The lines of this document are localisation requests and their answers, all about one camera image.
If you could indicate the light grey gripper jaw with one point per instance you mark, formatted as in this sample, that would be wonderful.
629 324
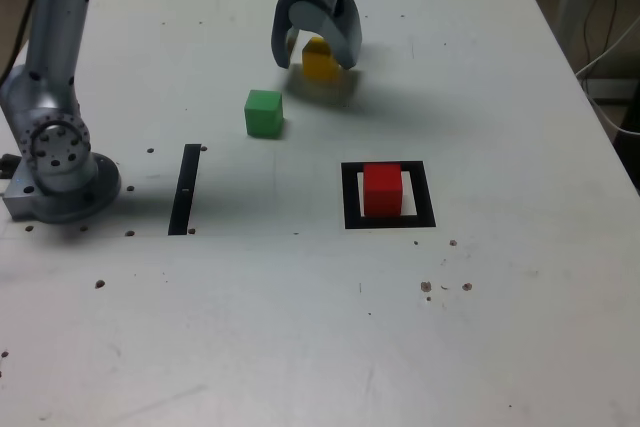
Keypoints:
345 42

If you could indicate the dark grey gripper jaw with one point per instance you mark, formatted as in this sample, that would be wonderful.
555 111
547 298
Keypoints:
281 32

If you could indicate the yellow cube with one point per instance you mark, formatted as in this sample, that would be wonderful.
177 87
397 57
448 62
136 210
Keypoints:
317 64

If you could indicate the green cube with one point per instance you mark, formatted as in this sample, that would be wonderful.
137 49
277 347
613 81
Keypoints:
262 114

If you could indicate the red cube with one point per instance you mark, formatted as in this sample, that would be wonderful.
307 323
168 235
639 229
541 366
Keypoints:
382 192

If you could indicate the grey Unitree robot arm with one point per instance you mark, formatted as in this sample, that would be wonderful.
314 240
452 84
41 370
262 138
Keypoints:
50 22

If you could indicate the black tape square outline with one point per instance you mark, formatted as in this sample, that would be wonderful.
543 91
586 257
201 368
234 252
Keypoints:
350 197

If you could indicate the black tape strip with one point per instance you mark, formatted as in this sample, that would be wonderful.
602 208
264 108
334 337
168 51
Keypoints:
184 192

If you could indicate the white wall trunking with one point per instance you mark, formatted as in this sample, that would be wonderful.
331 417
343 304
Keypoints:
615 88

